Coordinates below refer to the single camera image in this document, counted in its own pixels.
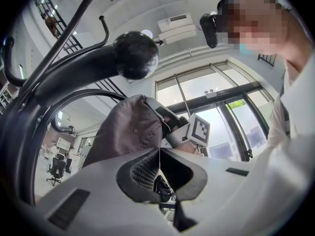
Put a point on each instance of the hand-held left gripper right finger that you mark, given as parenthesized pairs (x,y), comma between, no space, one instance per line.
(221,193)

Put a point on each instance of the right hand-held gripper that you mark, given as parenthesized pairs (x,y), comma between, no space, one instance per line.
(198,130)

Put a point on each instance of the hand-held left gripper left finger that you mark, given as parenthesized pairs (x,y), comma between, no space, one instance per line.
(98,193)

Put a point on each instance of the grey cap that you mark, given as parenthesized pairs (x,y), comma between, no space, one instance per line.
(123,131)

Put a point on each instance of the black coat stand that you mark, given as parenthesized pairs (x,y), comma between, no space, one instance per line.
(73,65)

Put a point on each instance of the person's right forearm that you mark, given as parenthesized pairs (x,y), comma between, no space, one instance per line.
(189,147)

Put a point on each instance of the white locker cabinet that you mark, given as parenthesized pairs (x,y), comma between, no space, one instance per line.
(83,149)

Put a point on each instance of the black office chair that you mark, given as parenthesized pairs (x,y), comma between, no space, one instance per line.
(57,166)

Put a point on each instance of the emergency light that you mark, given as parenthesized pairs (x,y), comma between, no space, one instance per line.
(211,95)

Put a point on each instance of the black-framed glass door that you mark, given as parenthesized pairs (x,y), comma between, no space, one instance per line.
(216,126)

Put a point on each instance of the white shelf unit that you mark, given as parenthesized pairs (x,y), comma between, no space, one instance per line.
(64,144)

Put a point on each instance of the person's white shirt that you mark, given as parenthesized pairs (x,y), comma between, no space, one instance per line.
(283,181)

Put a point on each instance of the round ceiling lamp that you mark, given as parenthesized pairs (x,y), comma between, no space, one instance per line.
(147,33)

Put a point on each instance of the white ceiling air conditioner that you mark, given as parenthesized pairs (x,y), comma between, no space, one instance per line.
(177,32)

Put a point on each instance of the blue face mask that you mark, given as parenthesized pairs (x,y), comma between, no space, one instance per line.
(243,48)

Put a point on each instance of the black railing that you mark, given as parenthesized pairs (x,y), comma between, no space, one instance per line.
(71,44)

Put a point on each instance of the person's head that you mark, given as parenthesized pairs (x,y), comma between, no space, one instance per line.
(261,21)

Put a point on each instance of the black head camera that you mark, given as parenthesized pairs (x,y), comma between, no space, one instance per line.
(210,31)

